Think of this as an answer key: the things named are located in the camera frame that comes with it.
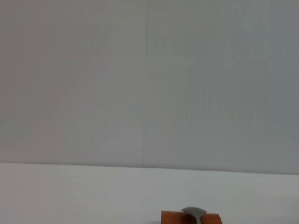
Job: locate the red-brown wooden block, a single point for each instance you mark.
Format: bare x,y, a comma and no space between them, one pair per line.
172,218

